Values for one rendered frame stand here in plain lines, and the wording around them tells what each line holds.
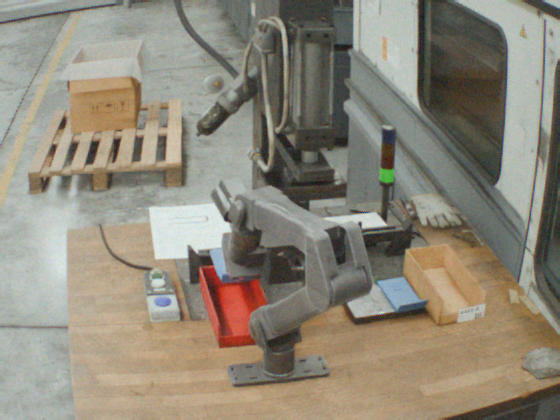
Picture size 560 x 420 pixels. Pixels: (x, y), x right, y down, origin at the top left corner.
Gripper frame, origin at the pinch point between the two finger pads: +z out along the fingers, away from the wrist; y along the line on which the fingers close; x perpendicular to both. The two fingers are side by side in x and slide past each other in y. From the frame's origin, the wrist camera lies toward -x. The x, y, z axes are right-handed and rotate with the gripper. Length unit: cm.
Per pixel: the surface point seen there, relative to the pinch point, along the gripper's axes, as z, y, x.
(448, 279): 13, -1, -53
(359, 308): 7.7, -7.1, -26.5
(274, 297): 15.7, 2.3, -10.3
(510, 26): -24, 55, -83
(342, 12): 165, 266, -125
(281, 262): 13.5, 10.0, -13.1
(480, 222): 35, 28, -82
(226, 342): 5.2, -12.8, 4.3
